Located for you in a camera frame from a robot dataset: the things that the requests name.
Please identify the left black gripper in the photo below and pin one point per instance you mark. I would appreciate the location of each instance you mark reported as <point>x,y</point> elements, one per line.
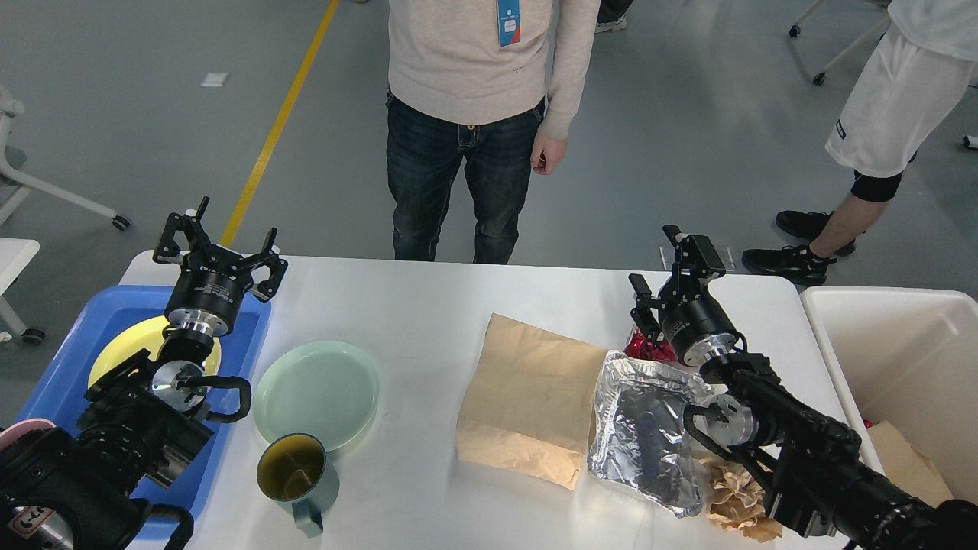
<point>208,290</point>

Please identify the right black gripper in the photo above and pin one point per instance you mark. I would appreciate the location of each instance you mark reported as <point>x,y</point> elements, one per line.
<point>697,329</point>

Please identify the light green plate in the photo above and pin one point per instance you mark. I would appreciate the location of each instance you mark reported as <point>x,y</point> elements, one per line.
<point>328,389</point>

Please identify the dark teal mug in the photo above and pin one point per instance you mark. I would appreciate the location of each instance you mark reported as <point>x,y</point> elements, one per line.
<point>295,472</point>

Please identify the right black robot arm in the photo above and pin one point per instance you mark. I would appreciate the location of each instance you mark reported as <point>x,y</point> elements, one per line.
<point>807,463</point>

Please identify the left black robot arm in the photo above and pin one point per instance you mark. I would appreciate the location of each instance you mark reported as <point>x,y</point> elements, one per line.
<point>147,417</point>

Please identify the yellow plate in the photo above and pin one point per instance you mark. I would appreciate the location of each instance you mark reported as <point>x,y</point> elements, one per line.
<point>152,334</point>

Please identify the silver foil bag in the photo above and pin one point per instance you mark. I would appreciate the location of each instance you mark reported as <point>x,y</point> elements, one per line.
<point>641,440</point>

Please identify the brown paper bag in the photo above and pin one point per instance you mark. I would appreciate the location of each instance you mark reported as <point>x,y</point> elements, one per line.
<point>529,406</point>

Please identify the crumpled brown paper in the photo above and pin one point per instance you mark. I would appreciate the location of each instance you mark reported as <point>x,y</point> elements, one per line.
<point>735,501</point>

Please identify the white plastic bin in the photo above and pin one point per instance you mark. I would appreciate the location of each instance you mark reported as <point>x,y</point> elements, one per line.
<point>909,357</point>

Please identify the white office chair right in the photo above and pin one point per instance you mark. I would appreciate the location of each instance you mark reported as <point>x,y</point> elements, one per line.
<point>828,37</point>

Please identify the person in beige sweater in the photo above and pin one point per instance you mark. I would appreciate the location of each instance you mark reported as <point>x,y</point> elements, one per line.
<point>457,101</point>

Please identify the pink mug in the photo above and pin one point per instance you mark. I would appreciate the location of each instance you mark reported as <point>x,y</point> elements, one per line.
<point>10,435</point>

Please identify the blue id badge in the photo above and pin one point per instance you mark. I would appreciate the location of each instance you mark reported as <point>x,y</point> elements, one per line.
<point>509,22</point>

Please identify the person in white shorts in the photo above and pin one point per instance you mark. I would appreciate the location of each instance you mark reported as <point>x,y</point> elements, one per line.
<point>920,69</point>

